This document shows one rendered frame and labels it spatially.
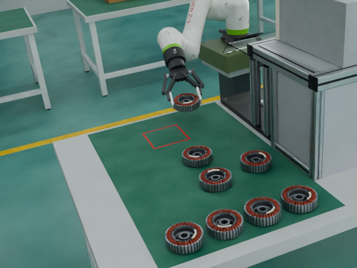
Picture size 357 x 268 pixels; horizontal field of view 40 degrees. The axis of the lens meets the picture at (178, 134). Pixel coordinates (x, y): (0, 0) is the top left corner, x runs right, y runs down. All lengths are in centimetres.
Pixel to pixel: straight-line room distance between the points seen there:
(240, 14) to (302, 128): 119
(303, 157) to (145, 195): 56
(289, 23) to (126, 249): 96
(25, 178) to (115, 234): 202
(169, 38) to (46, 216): 140
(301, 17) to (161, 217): 82
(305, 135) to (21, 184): 221
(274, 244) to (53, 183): 216
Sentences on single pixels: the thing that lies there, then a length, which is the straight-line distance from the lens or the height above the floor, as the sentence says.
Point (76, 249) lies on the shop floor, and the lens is 276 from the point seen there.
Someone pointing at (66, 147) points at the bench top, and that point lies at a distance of 211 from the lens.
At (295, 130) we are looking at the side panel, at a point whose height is 88.
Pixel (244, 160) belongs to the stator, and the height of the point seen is 79.
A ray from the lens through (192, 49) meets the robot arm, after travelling 231.
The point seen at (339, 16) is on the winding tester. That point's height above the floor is 127.
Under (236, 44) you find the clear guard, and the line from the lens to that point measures 207.
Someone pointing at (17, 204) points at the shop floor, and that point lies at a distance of 326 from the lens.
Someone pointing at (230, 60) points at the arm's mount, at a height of 81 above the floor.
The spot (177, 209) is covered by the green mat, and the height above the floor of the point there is 75.
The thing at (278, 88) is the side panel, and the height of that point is 100.
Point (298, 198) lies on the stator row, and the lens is 159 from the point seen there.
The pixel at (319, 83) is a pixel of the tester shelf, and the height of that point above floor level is 110.
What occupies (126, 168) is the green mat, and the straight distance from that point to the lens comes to 187.
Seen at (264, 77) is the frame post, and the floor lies 100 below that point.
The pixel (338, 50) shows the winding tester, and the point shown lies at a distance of 164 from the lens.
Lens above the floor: 169
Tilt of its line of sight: 27 degrees down
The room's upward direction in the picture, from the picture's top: 7 degrees counter-clockwise
